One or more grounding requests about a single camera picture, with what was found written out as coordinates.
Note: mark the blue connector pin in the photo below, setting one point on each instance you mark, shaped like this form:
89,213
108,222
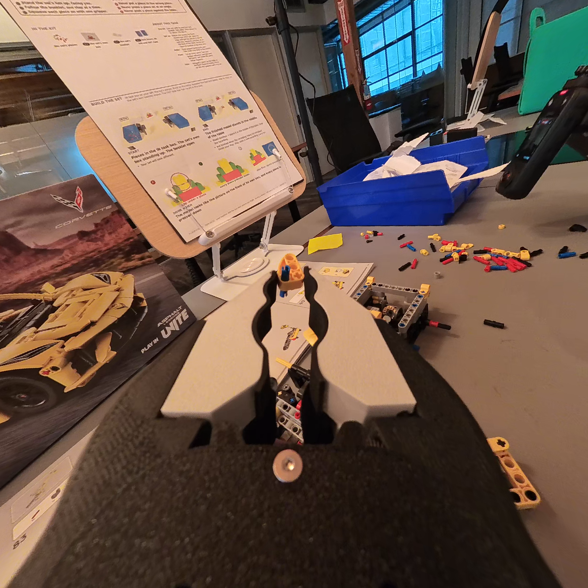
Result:
285,273

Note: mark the wooden board on stand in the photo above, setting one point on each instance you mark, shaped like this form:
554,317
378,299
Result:
484,50

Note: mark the white paper scrap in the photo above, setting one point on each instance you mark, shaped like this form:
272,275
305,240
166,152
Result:
482,172

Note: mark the open instruction booklet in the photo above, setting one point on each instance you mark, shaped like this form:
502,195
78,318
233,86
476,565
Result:
353,275

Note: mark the blue plastic bin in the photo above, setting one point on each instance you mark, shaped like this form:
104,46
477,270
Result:
390,202

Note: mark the black stand pole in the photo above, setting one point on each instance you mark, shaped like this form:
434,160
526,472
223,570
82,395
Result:
294,69

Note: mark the small yellow black brick assembly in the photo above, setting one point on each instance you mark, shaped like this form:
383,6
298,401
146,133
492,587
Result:
514,473

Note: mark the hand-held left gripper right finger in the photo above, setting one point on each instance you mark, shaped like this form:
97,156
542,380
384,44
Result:
363,367

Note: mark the yellow rounded beam piece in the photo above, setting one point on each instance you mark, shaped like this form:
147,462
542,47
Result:
297,271

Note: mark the black flat screen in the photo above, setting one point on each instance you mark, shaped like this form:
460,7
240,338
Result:
344,133

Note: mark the white crumpled paper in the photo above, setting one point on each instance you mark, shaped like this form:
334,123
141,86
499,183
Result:
399,165

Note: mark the large paned window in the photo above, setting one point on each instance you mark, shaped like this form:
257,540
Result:
395,46

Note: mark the instruction sign on white stand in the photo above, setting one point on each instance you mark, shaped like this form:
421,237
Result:
160,115

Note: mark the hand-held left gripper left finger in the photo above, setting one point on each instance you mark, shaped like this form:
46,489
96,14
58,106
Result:
211,367

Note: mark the pile of small connector pins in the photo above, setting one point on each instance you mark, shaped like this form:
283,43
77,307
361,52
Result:
500,262

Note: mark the yellow black brick car model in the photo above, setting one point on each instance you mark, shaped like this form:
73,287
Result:
404,307

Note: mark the dark toy car box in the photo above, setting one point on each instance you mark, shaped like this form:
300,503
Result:
69,239

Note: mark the grey desk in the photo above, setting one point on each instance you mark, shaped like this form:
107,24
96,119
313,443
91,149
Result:
505,367

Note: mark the yellow flat card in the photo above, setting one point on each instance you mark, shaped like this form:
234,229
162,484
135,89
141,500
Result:
324,243

